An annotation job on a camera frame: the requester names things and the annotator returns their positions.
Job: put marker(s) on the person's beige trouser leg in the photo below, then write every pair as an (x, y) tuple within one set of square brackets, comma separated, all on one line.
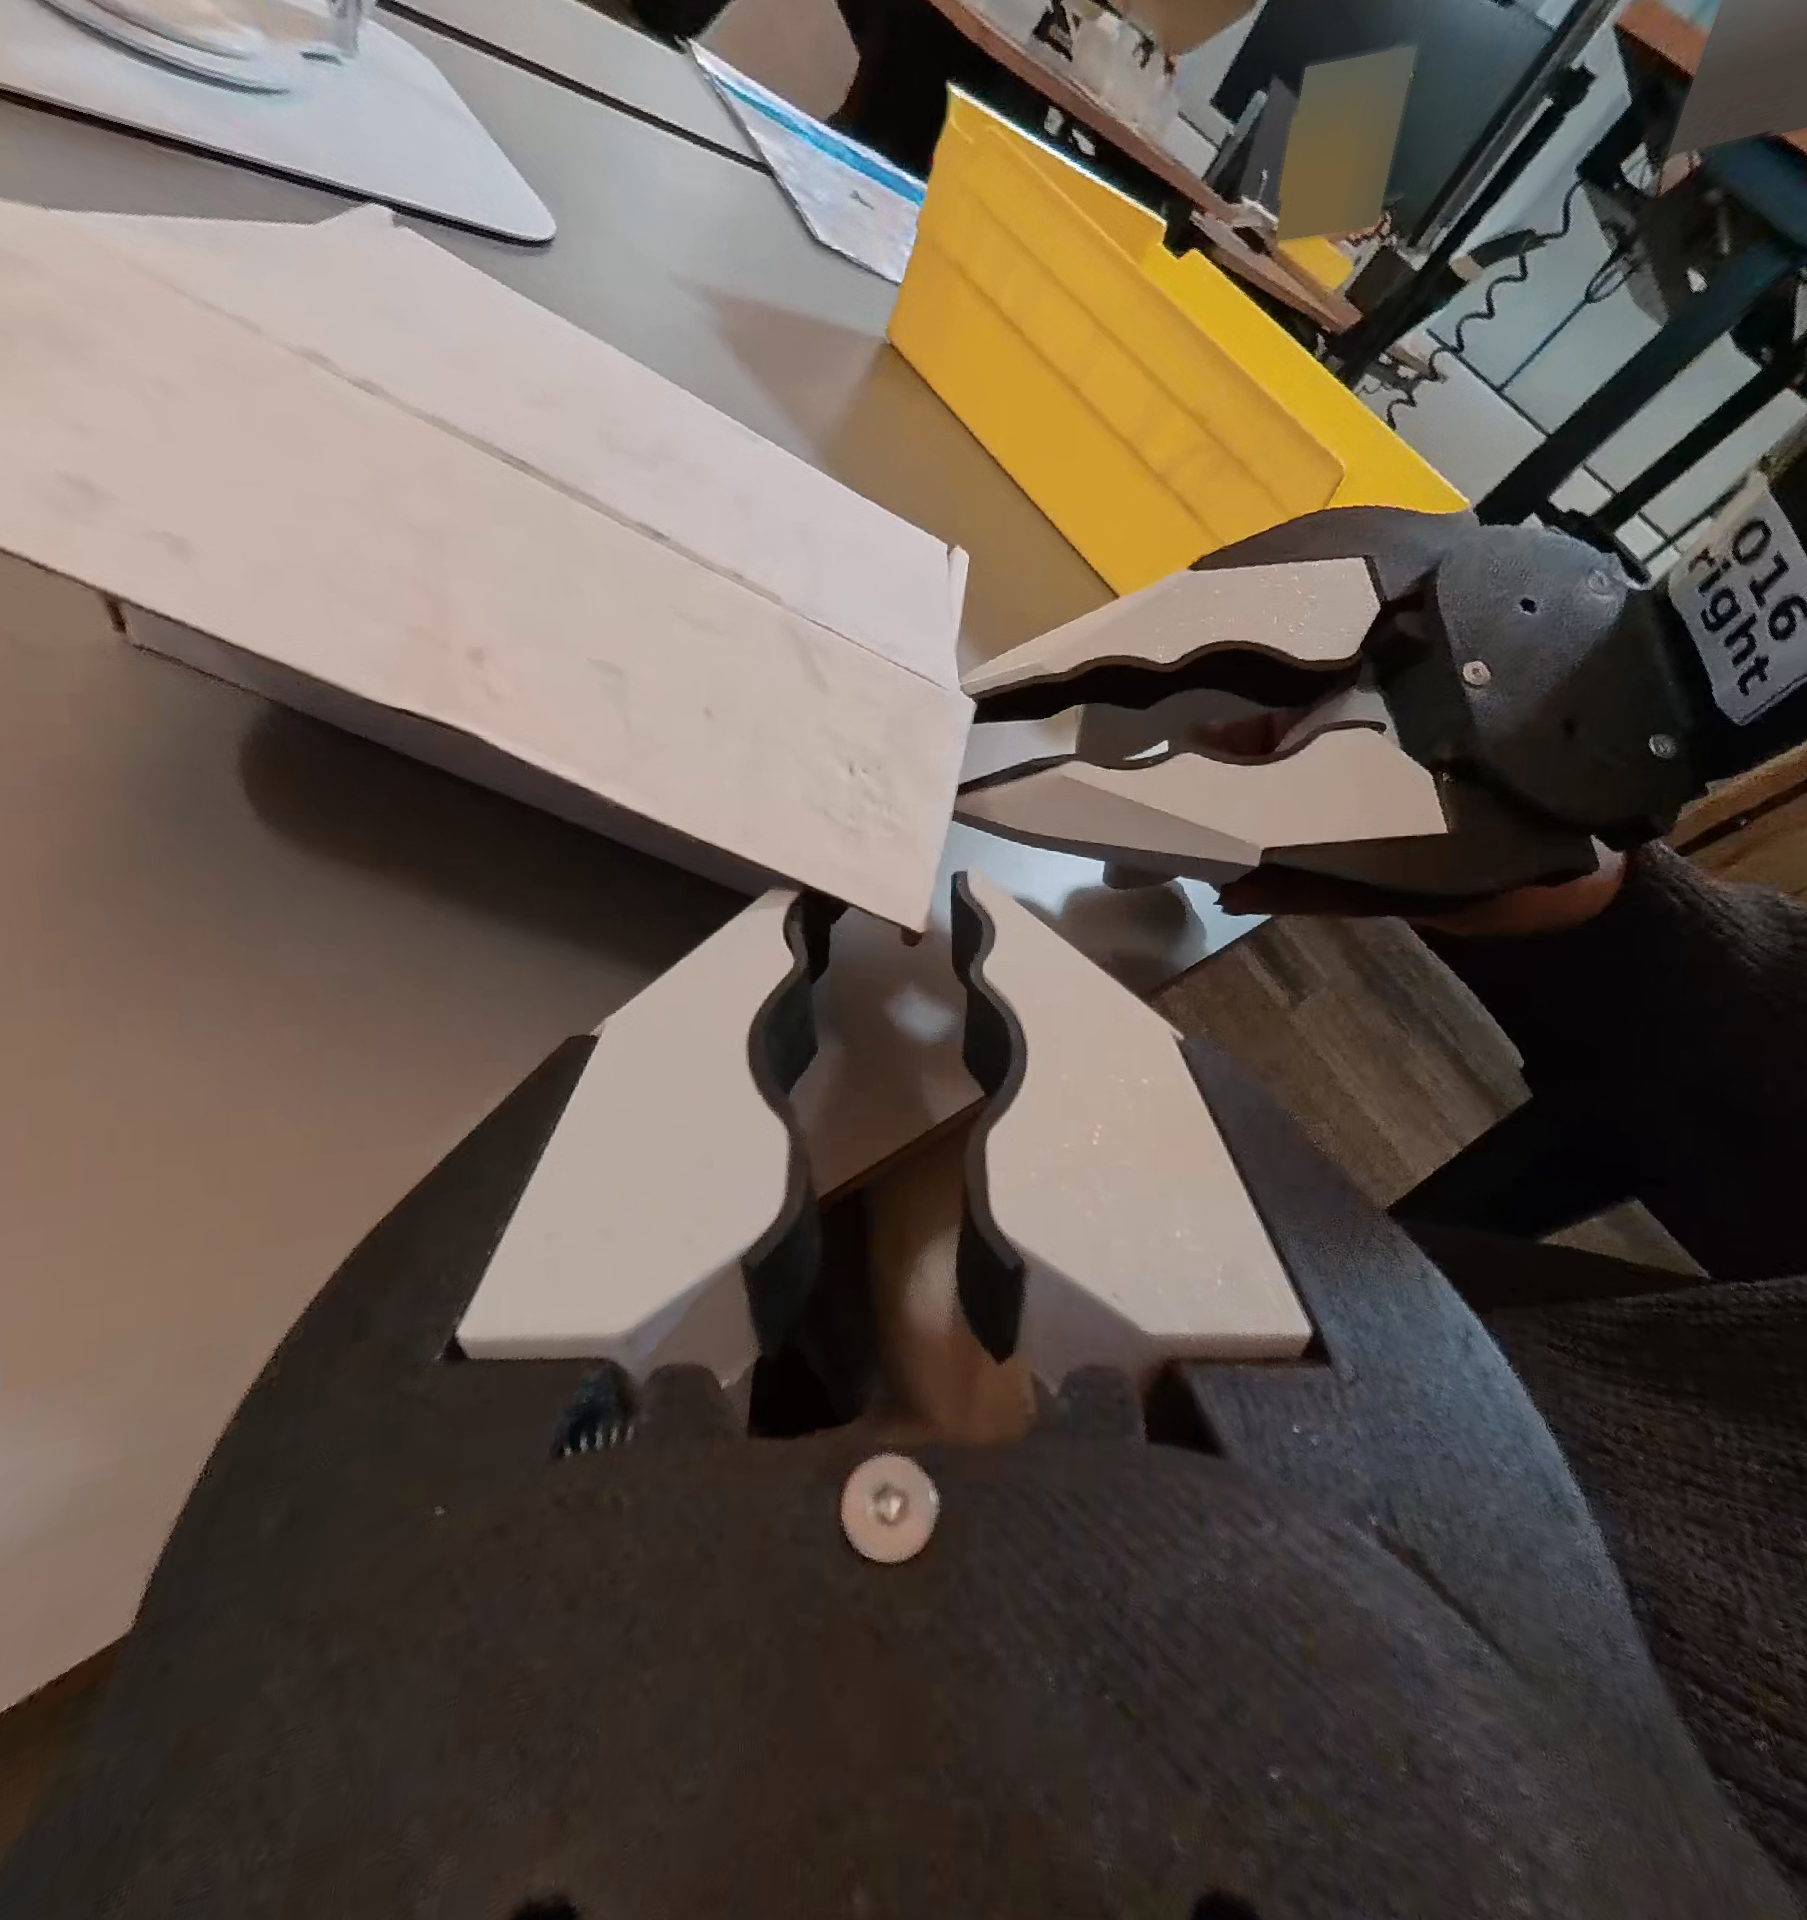
[(932, 1304)]

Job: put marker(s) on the yellow plastic bin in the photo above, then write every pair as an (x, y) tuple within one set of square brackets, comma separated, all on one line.
[(1113, 375)]

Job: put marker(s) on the wooden background table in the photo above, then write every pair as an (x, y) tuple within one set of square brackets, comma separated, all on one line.
[(1142, 167)]

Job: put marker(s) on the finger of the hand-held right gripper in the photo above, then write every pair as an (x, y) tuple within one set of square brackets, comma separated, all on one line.
[(1292, 809), (1247, 608)]

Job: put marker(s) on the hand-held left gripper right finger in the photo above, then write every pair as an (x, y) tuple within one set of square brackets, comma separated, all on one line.
[(1128, 1217)]

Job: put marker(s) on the person's right hand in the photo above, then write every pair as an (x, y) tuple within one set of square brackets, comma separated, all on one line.
[(1442, 904)]

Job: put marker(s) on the grey desk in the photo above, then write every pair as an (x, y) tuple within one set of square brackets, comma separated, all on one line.
[(243, 1052)]

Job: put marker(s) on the white sheet with blue header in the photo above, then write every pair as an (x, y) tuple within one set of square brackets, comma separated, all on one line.
[(828, 167)]

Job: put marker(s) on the white cardboard mailer box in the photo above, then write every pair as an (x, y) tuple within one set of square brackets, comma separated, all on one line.
[(468, 599)]

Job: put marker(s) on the person's dark sweater torso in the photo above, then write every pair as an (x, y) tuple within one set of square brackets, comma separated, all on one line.
[(1728, 1500)]

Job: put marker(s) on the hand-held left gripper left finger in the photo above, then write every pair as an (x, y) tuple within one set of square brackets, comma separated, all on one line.
[(635, 1201)]

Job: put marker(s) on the person's right forearm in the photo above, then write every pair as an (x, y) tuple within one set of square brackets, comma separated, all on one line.
[(1668, 1052)]

